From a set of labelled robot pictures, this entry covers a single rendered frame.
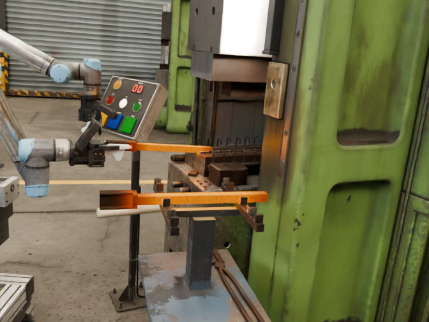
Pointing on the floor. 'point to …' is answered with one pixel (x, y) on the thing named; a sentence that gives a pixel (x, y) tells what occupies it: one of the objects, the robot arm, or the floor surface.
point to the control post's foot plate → (120, 298)
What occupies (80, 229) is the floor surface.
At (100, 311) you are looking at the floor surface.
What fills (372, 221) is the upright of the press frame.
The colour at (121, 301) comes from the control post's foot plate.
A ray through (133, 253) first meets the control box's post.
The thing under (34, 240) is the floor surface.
